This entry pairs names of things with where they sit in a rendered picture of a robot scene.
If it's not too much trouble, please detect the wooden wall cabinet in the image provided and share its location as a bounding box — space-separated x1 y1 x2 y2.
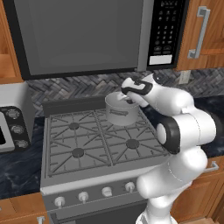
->
0 0 25 86

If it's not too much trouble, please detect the black and grey microwave oven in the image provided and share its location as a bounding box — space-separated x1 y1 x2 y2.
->
2 0 191 81

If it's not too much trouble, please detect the wooden drawer front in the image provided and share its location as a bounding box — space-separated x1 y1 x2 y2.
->
0 192 48 224
203 155 224 179

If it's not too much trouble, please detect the wooden base cabinet door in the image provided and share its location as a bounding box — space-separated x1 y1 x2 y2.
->
170 171 224 224

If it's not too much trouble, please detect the white wall outlet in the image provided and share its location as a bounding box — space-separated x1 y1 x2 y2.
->
178 69 193 85

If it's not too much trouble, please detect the grey gas stove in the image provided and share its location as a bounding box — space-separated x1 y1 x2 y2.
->
39 95 177 224

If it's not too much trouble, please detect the grey cabinet door handle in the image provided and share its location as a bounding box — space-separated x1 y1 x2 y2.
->
187 5 212 60

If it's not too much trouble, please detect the white stove knob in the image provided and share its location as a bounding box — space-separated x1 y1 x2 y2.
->
124 181 137 193
53 196 67 208
77 191 90 205
101 186 114 198

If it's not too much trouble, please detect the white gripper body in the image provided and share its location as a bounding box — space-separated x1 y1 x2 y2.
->
124 90 150 108

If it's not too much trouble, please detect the wooden wall cabinet door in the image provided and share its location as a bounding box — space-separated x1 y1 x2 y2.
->
175 0 224 72

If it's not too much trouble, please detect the silver toaster oven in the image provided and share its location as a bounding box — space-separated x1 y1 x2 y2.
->
0 81 36 155

